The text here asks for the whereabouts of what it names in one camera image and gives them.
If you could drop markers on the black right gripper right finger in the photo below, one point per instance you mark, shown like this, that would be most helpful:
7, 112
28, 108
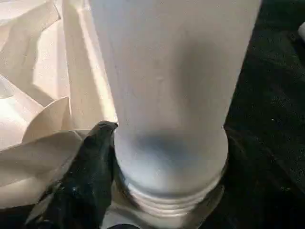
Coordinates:
262, 190

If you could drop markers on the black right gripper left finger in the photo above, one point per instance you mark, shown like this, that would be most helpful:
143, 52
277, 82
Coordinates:
83, 179

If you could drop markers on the white plastic table top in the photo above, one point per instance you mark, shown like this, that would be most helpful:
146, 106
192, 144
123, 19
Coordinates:
35, 71

